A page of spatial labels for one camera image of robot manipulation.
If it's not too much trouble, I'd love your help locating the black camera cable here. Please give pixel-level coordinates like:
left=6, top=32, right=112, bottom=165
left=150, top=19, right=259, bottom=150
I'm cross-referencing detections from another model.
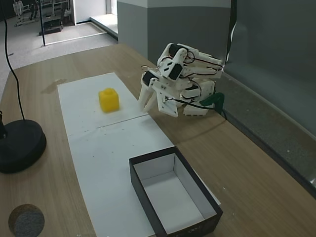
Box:
left=163, top=97, right=216, bottom=110

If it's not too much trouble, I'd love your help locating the yellow cube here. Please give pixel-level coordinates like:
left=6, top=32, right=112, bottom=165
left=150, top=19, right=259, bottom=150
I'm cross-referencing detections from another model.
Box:
left=98, top=87, right=120, bottom=114

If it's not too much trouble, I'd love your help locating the white paper sheet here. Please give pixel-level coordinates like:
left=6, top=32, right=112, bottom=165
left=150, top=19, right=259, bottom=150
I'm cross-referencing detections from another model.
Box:
left=57, top=72, right=149, bottom=137
left=67, top=115, right=222, bottom=237

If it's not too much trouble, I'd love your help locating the black box on floor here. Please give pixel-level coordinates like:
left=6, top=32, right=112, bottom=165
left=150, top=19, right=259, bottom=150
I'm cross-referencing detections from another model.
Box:
left=42, top=18, right=64, bottom=35

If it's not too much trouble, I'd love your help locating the black floor stand pole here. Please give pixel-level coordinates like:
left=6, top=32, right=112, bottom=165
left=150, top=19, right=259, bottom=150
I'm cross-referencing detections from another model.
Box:
left=37, top=0, right=48, bottom=47

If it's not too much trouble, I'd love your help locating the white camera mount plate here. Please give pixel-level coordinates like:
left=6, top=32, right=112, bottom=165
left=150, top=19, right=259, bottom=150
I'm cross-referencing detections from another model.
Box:
left=156, top=86, right=179, bottom=118

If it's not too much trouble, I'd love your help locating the thin black lamp cable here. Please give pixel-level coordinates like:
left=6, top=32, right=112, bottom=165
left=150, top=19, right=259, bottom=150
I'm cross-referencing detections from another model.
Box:
left=0, top=0, right=26, bottom=121

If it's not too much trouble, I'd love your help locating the green table clamp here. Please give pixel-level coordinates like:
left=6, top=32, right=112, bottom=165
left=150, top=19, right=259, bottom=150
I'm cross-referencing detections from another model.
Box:
left=199, top=92, right=226, bottom=110

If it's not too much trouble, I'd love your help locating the dark brown cardboard box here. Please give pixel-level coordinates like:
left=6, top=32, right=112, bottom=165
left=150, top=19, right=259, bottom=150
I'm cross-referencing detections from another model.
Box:
left=128, top=146, right=224, bottom=237

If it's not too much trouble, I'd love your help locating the black hanging strap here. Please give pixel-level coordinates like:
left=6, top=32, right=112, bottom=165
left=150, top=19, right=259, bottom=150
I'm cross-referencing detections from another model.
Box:
left=225, top=0, right=238, bottom=64

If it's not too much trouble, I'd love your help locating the black round lamp base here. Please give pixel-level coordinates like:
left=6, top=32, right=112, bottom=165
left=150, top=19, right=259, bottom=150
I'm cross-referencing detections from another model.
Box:
left=0, top=111, right=47, bottom=174

